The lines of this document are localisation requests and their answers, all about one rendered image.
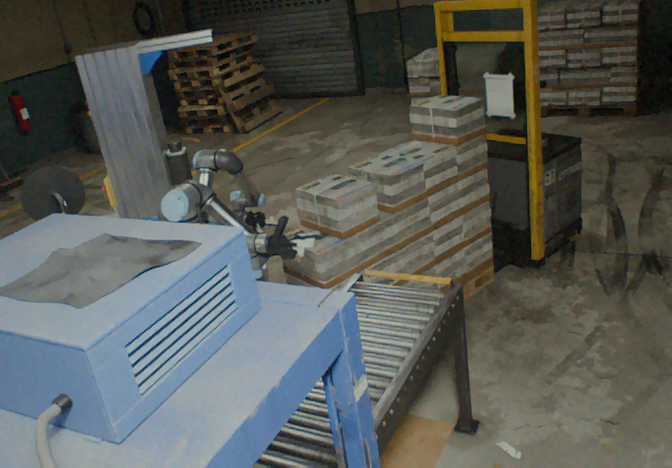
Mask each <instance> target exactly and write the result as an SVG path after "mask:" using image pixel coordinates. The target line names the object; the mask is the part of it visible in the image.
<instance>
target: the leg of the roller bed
mask: <svg viewBox="0 0 672 468"><path fill-rule="evenodd" d="M453 339H454V351H455V362H456V371H457V386H458V397H459V408H460V419H459V420H461V424H460V427H464V428H468V429H467V430H469V429H471V427H472V424H473V416H472V403H471V390H470V378H469V364H468V351H467V339H466V326H465V312H464V308H463V309H462V311H461V314H460V316H459V318H458V320H457V321H456V323H455V325H454V327H453ZM473 425H474V424H473ZM464 428H461V429H464ZM471 430H472V429H471Z"/></svg>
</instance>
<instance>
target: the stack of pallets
mask: <svg viewBox="0 0 672 468"><path fill-rule="evenodd" d="M256 34H257V33H256V32H250V33H247V34H245V33H239V34H238V33H237V34H228V35H217V36H214V41H211V42H209V43H203V44H196V46H190V47H184V48H178V49H172V50H169V53H170V55H171V60H168V64H169V67H170V70H169V71H168V74H169V77H170V80H172V82H173V83H174V86H175V88H174V89H175V90H176V93H177V98H179V99H180V101H181V107H179V108H178V111H179V115H180V119H181V122H182V127H185V129H186V132H187V135H192V134H194V133H196V132H198V131H200V130H202V129H203V131H204V134H212V133H214V132H216V131H218V130H221V129H223V128H224V133H225V134H227V133H232V132H233V131H235V130H237V128H236V126H235V127H233V123H234V121H233V119H232V114H230V112H229V110H228V108H227V106H226V105H227V103H226V102H224V100H223V98H224V97H223V95H222V93H220V91H219V89H218V87H217V85H216V84H218V83H220V82H222V81H225V80H227V79H229V78H232V77H234V76H236V75H239V74H241V73H243V72H246V71H248V70H242V71H241V69H240V68H243V67H245V66H248V69H249V70H250V69H253V68H255V67H257V60H252V56H251V51H254V49H253V45H252V44H253V42H255V41H258V39H257V35H256ZM246 36H247V39H248V41H247V42H242V43H240V42H241V39H240V38H242V37H246ZM227 42H228V44H223V43H227ZM222 44H223V45H222ZM242 46H243V47H244V51H243V52H237V50H236V48H239V47H242ZM181 52H187V53H186V54H183V55H181ZM219 53H223V54H220V55H219ZM241 56H242V59H243V62H236V58H238V57H241ZM180 62H186V63H185V64H182V65H179V63H180ZM186 72H187V73H186ZM179 73H184V74H182V75H180V74H179ZM184 82H188V83H186V84H184ZM187 91H190V92H187ZM190 100H192V101H190ZM189 110H191V111H189ZM191 120H192V121H191ZM196 128H197V129H196Z"/></svg>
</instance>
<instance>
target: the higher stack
mask: <svg viewBox="0 0 672 468"><path fill-rule="evenodd" d="M483 100H484V99H483V98H475V97H461V96H459V97H457V96H448V95H437V96H434V97H431V98H428V99H426V100H423V101H420V102H418V103H415V104H413V105H411V106H410V109H411V110H410V111H411V114H410V116H411V119H410V120H411V123H412V131H413V132H412V133H416V134H423V135H432V136H433V138H434V136H439V137H448V138H456V139H458V138H460V137H463V136H465V135H467V134H469V133H472V132H474V131H476V130H478V129H481V128H483V127H485V125H486V124H485V115H484V113H483V111H484V110H483V109H484V107H483V102H484V101H483ZM485 137H486V136H485V135H484V134H482V135H480V136H477V137H475V138H473V139H471V140H469V141H467V142H464V143H462V144H460V145H452V144H444V143H437V142H429V141H422V140H414V142H422V143H428V144H434V145H440V146H448V147H452V148H456V150H457V151H456V158H457V160H456V161H457V165H458V166H457V170H458V171H457V173H458V174H459V175H461V174H463V173H465V171H467V170H469V169H471V168H473V167H475V166H477V165H479V164H481V163H483V162H485V161H487V153H486V151H487V142H486V138H485ZM487 177H488V176H487V168H484V169H482V171H481V170H480V172H478V173H476V174H474V175H472V176H470V177H468V178H466V179H464V180H462V181H459V182H458V183H459V187H460V188H459V193H460V194H459V195H460V198H461V201H462V206H461V208H464V207H466V206H468V205H470V204H471V203H473V202H475V201H477V200H479V199H481V198H482V197H484V196H486V195H488V194H489V187H488V182H487V181H488V178H487ZM489 207H490V206H489V201H486V202H484V203H483V204H481V205H479V206H477V207H475V208H474V209H472V210H470V211H468V212H466V213H465V214H462V215H461V216H463V224H462V226H463V232H464V234H463V235H464V241H466V240H468V239H469V238H471V237H473V236H475V235H476V234H478V233H480V232H481V231H483V230H485V229H486V228H488V227H490V222H491V221H490V220H491V219H490V216H491V213H490V209H491V208H489ZM491 240H493V233H490V232H489V233H488V234H486V235H484V236H483V237H481V238H479V239H478V240H476V241H474V242H473V243H471V244H469V245H468V246H466V247H465V248H463V249H464V254H465V258H466V272H467V275H468V272H470V271H471V270H473V269H474V268H476V267H477V266H479V264H480V263H482V262H484V261H485V260H487V259H488V258H490V257H493V255H494V254H493V244H491V243H493V242H491ZM466 280H467V283H468V285H467V286H468V295H469V297H470V296H471V295H473V294H474V293H476V292H477V291H479V290H480V289H482V288H483V287H485V286H486V285H488V284H489V283H491V282H492V281H495V274H494V262H491V263H489V264H488V265H486V267H485V268H483V269H481V270H480V271H478V272H477V273H475V274H474V275H472V276H471V277H469V278H467V279H466Z"/></svg>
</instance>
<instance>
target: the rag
mask: <svg viewBox="0 0 672 468"><path fill-rule="evenodd" d="M201 245H202V243H200V242H196V241H190V240H149V239H140V238H134V237H127V236H114V235H109V234H107V233H104V234H103V235H99V236H98V237H96V238H94V239H91V240H90V241H85V242H84V243H82V244H81V245H78V246H76V247H74V248H69V249H68V248H58V249H57V250H55V251H52V253H51V254H50V256H49V257H48V258H47V259H46V260H45V261H44V262H43V263H41V264H40V265H39V266H38V267H36V268H34V269H33V270H31V271H29V272H28V273H26V274H24V275H23V276H21V277H19V278H17V279H15V280H13V281H11V282H9V283H7V284H5V285H2V286H0V296H2V297H6V298H10V299H14V300H18V301H23V302H33V303H59V304H66V305H70V306H73V307H75V308H77V309H82V308H84V307H86V306H88V305H90V304H92V303H93V302H95V301H96V300H98V299H99V298H101V297H103V296H105V295H107V294H109V293H111V292H113V291H115V290H117V289H118V288H120V287H122V286H123V285H125V284H126V283H128V282H129V281H130V280H132V279H133V278H134V277H136V276H137V275H138V274H140V273H141V272H143V271H145V269H148V268H149V267H151V266H155V265H162V264H166V263H168V262H171V261H174V260H177V259H180V258H182V257H184V256H186V255H188V254H190V253H191V252H193V251H194V250H196V249H197V248H198V247H199V246H201Z"/></svg>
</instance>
